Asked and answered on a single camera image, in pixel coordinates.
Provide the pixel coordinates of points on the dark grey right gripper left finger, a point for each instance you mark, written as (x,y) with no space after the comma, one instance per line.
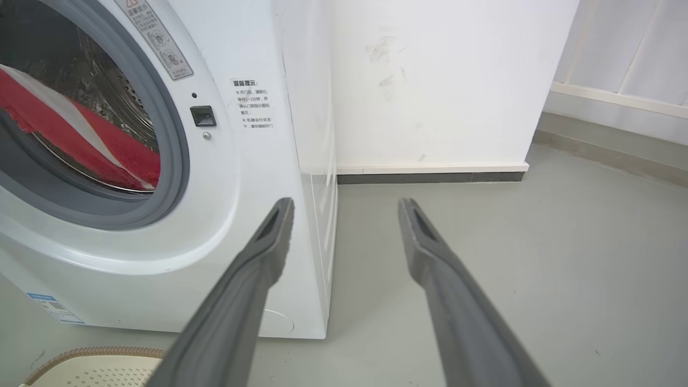
(236,312)

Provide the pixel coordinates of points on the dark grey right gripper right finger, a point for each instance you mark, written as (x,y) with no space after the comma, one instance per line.
(462,317)

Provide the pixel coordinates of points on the white front-load washing machine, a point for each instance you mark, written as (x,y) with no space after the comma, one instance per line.
(252,177)

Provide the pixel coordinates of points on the cream perforated laundry basket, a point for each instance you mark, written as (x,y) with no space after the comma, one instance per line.
(91,370)

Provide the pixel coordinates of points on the red and white garment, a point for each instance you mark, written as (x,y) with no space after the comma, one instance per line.
(80,129)

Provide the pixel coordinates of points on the white framed glass partition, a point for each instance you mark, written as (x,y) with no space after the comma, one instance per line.
(623,54)

